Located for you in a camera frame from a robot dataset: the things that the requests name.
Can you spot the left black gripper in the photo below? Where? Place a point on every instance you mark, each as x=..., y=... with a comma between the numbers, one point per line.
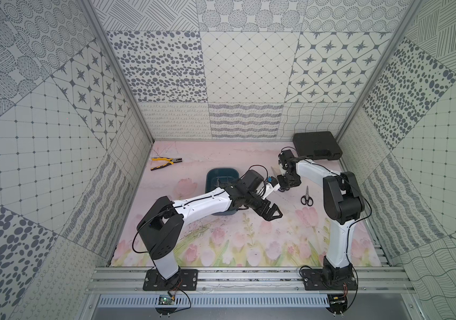
x=263, y=206

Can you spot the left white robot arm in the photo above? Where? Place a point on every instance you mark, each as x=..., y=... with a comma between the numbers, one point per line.
x=162, y=225

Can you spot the black scissors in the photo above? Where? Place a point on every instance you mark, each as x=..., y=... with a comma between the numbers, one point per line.
x=306, y=199

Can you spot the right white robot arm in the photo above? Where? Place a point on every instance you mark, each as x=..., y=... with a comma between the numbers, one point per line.
x=343, y=204

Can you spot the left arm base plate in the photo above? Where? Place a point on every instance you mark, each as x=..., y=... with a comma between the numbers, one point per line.
x=184, y=279

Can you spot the black plastic tool case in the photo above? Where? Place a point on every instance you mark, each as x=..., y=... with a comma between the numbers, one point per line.
x=317, y=146

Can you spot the yellow handled pliers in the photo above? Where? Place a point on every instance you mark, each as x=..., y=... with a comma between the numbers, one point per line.
x=164, y=162

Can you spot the teal plastic storage box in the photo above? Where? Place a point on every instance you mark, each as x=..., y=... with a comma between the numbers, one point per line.
x=218, y=177

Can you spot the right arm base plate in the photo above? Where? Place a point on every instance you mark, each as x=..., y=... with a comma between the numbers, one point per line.
x=328, y=279

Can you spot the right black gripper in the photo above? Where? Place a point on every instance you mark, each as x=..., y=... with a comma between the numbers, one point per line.
x=280, y=178

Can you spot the aluminium mounting rail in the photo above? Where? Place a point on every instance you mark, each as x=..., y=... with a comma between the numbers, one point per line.
x=111, y=280

